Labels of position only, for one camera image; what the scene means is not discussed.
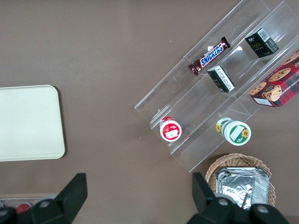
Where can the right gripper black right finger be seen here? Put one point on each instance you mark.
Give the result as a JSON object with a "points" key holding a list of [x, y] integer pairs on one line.
{"points": [[210, 210]]}

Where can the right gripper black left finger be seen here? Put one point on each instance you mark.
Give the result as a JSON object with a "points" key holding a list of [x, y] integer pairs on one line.
{"points": [[63, 205]]}

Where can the light wicker basket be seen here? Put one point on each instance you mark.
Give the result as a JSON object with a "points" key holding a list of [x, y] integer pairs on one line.
{"points": [[215, 168]]}

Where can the cream rectangular plastic tray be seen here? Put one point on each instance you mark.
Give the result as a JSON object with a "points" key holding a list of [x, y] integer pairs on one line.
{"points": [[30, 123]]}

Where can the stack of foil trays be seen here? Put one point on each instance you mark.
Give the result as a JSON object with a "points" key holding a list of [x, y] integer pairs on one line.
{"points": [[240, 184]]}

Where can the red cola bottle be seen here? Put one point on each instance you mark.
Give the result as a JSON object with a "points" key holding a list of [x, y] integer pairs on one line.
{"points": [[23, 207]]}

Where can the clear acrylic bottle rack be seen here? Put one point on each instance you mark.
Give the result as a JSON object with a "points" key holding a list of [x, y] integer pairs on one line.
{"points": [[14, 200]]}

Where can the green sunflower lidded cup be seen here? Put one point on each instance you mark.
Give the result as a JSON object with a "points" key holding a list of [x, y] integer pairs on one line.
{"points": [[237, 133]]}

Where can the red white lidded cup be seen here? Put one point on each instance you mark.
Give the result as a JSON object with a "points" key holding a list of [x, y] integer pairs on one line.
{"points": [[171, 131]]}

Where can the clear acrylic tiered stand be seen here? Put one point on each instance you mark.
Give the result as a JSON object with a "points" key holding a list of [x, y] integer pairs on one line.
{"points": [[201, 112]]}

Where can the black box white label side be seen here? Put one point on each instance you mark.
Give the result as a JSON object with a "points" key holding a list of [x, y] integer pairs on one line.
{"points": [[220, 79]]}

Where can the red tartan cookie box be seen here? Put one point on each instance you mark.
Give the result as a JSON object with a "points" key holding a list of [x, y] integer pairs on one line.
{"points": [[280, 86]]}

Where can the Snickers chocolate bar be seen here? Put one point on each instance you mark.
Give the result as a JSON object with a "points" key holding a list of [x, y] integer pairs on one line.
{"points": [[210, 56]]}

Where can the black box Face lettering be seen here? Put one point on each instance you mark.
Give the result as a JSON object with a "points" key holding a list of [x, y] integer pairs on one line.
{"points": [[260, 45]]}

